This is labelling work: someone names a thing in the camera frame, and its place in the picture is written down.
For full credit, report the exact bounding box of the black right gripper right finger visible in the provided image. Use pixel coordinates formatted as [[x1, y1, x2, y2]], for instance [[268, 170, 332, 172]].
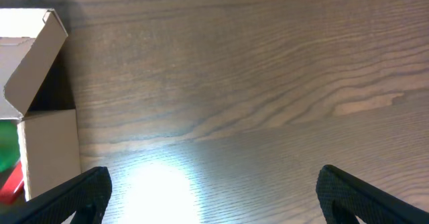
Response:
[[316, 165, 428, 224]]

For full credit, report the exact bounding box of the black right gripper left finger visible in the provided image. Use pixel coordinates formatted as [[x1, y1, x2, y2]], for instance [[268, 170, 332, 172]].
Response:
[[1, 166, 112, 224]]

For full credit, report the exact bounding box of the green tape roll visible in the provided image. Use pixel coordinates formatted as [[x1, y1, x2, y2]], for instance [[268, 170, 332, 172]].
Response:
[[0, 121, 20, 172]]

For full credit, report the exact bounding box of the cardboard box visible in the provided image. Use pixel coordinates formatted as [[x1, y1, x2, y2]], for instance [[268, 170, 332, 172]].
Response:
[[1, 8, 81, 201]]

